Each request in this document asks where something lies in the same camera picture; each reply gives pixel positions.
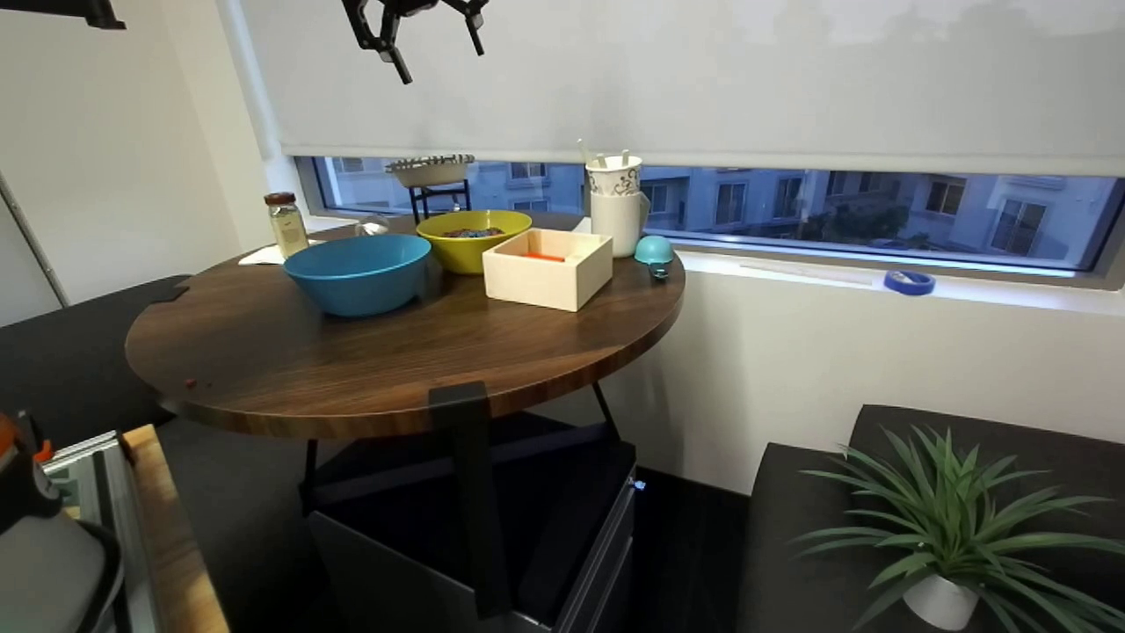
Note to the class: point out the light wooden board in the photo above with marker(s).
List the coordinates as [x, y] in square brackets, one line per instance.
[176, 539]

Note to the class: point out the yellow bowl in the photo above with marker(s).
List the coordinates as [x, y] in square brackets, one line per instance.
[462, 257]

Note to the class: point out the green potted plant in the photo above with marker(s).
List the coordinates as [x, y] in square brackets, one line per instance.
[962, 530]

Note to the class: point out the colourful candies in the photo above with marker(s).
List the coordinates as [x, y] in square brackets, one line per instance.
[473, 233]

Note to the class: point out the white speckled paper cup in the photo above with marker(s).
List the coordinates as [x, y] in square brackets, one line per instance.
[612, 172]

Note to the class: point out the white patterned paper plate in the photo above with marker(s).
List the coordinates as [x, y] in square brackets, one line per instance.
[433, 172]

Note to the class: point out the black overhead fixture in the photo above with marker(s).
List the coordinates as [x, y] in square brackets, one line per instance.
[57, 8]

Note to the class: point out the window with grey frame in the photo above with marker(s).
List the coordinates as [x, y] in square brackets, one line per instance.
[821, 212]

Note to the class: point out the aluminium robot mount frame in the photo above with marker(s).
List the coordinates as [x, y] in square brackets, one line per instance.
[83, 481]

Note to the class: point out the white roller blind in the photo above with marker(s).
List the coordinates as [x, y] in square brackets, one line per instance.
[821, 81]

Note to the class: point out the black table leg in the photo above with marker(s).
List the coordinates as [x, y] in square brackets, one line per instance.
[475, 492]

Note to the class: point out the blue bowl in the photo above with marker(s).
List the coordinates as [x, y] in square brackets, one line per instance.
[358, 281]

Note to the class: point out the orange item in box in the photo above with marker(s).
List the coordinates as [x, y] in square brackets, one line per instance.
[543, 251]

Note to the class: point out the spice jar brown lid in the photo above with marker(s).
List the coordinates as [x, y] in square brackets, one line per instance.
[288, 229]

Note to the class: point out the light wooden box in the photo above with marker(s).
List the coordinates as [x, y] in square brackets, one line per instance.
[540, 281]

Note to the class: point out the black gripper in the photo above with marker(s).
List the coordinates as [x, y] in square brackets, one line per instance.
[425, 4]

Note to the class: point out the teal ball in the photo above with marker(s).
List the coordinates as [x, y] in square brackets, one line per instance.
[657, 251]

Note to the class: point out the white plant pot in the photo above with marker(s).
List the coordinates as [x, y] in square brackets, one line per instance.
[940, 604]

